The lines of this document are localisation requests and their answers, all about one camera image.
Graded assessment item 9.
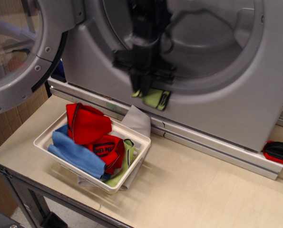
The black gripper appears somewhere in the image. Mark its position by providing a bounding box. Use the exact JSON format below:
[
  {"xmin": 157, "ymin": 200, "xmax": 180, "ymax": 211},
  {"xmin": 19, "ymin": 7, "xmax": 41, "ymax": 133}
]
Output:
[{"xmin": 112, "ymin": 41, "xmax": 176, "ymax": 95}]

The green cloth with black trim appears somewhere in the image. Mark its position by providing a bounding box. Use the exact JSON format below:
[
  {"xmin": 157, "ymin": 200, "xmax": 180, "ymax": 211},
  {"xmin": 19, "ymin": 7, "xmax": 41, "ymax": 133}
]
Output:
[{"xmin": 131, "ymin": 88, "xmax": 171, "ymax": 111}]

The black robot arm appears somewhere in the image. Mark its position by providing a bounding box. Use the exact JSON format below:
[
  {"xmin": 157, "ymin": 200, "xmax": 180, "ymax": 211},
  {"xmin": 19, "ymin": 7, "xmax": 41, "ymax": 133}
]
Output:
[{"xmin": 113, "ymin": 0, "xmax": 176, "ymax": 95}]

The grey toy washing machine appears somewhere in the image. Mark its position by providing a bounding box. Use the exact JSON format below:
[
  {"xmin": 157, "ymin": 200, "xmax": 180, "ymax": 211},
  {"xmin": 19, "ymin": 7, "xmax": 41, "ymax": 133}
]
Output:
[{"xmin": 62, "ymin": 0, "xmax": 283, "ymax": 151}]

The washing machine round door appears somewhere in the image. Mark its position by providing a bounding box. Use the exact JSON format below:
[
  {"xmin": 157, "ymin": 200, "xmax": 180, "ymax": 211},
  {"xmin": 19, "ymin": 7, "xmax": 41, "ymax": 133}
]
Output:
[{"xmin": 0, "ymin": 0, "xmax": 85, "ymax": 114}]

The white plastic basket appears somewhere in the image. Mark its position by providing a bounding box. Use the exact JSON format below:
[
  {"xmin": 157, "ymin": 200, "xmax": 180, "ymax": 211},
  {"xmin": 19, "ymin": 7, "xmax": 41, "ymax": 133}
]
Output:
[{"xmin": 34, "ymin": 113, "xmax": 151, "ymax": 194}]

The green cloth in basket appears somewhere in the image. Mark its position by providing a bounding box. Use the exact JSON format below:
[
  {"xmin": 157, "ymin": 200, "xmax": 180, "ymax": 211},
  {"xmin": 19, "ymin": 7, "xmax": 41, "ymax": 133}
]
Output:
[{"xmin": 105, "ymin": 139, "xmax": 135, "ymax": 187}]

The red cloth with black trim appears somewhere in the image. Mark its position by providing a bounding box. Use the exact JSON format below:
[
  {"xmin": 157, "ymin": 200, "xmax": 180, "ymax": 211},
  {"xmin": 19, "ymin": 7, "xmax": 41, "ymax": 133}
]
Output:
[{"xmin": 66, "ymin": 103, "xmax": 125, "ymax": 175}]

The blue cloth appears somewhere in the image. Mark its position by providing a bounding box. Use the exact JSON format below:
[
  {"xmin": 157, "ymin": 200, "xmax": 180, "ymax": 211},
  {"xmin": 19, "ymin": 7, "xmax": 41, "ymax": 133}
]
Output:
[{"xmin": 48, "ymin": 125, "xmax": 111, "ymax": 180}]

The red and black tool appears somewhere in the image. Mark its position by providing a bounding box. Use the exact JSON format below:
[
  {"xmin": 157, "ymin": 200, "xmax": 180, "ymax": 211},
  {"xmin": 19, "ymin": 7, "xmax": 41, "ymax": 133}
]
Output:
[{"xmin": 263, "ymin": 141, "xmax": 283, "ymax": 164}]

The aluminium extrusion rail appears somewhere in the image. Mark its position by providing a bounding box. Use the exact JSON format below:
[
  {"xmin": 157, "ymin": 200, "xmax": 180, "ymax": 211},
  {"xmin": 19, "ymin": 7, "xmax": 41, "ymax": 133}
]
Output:
[{"xmin": 48, "ymin": 78, "xmax": 283, "ymax": 180}]

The metal table frame leg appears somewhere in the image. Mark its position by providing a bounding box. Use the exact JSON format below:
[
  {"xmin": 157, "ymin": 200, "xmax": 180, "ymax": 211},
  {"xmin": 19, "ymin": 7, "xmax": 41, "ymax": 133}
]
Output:
[{"xmin": 0, "ymin": 161, "xmax": 68, "ymax": 228}]

